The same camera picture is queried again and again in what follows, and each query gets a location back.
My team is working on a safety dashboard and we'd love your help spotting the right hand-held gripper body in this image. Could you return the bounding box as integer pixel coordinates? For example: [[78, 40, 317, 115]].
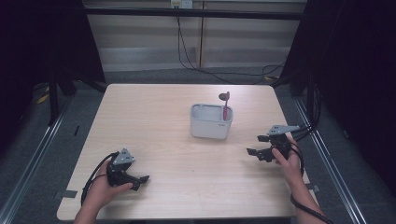
[[261, 124, 301, 163]]

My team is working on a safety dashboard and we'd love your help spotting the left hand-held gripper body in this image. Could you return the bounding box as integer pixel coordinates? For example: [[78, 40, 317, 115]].
[[106, 147, 142, 189]]

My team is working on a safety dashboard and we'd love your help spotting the red handled brush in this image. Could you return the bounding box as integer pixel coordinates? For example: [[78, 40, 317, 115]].
[[218, 91, 232, 121]]

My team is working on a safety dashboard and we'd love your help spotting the white plastic container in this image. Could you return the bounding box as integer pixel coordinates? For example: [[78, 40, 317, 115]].
[[190, 103, 234, 140]]

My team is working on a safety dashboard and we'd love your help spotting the person's left hand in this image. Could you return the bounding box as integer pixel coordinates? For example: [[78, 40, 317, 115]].
[[87, 169, 134, 209]]

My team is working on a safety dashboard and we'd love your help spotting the person's right hand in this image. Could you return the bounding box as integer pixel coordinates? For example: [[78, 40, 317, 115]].
[[271, 136, 304, 189]]

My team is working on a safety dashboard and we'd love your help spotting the black curtain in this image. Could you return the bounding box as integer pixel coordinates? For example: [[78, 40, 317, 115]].
[[0, 0, 106, 153], [278, 0, 396, 197]]

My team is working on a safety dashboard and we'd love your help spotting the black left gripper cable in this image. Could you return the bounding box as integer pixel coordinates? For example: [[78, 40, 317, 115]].
[[80, 151, 121, 207]]

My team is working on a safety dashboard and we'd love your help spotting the metal floor rail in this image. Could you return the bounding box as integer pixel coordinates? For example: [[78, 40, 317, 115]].
[[0, 94, 76, 224], [292, 98, 369, 224]]

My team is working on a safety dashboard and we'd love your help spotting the black wall cable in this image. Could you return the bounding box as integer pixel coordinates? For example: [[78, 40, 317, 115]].
[[176, 15, 288, 86]]

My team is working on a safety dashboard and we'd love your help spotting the black horizontal frame bar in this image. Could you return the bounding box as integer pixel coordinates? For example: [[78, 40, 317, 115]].
[[83, 7, 308, 21]]

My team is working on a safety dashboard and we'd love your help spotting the white wall socket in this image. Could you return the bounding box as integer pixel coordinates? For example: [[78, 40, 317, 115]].
[[170, 0, 193, 9]]

